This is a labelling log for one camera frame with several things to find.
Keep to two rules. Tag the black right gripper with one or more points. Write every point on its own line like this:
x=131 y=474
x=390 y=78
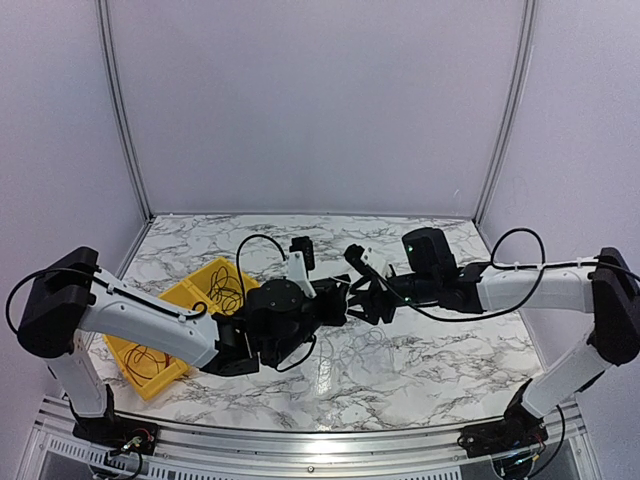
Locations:
x=371 y=299

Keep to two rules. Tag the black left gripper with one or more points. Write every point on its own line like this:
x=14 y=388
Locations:
x=334 y=297

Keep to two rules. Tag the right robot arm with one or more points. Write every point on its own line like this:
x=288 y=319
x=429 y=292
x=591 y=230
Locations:
x=602 y=286

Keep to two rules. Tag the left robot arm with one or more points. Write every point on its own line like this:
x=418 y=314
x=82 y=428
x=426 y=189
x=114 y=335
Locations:
x=75 y=295

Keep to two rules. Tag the yellow bin right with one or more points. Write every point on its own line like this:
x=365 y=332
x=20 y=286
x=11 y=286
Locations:
x=216 y=284

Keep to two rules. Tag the yellow bin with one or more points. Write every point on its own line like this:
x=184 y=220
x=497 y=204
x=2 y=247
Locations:
x=216 y=284
x=147 y=372

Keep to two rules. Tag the yellow bin left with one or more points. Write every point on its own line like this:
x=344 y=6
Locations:
x=147 y=372

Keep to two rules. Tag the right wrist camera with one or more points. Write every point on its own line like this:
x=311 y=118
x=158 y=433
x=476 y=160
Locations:
x=364 y=260

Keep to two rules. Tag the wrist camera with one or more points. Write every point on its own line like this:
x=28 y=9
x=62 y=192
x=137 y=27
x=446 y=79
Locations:
x=364 y=260
x=300 y=262

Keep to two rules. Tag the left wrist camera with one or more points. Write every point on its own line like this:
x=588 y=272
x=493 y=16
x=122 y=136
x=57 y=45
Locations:
x=300 y=262

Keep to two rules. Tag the aluminium front rail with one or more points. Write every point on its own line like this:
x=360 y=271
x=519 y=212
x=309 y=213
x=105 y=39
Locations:
x=190 y=451

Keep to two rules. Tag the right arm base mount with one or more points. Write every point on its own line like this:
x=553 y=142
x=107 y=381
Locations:
x=518 y=428

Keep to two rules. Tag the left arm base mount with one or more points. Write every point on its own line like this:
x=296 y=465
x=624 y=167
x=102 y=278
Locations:
x=114 y=431

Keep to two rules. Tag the right frame post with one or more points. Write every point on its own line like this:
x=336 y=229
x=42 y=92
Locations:
x=514 y=96

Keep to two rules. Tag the frame post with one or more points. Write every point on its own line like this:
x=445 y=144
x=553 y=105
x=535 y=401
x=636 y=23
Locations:
x=514 y=96
x=105 y=30

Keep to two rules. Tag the left frame post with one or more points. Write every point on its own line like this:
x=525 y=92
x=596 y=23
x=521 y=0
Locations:
x=105 y=30

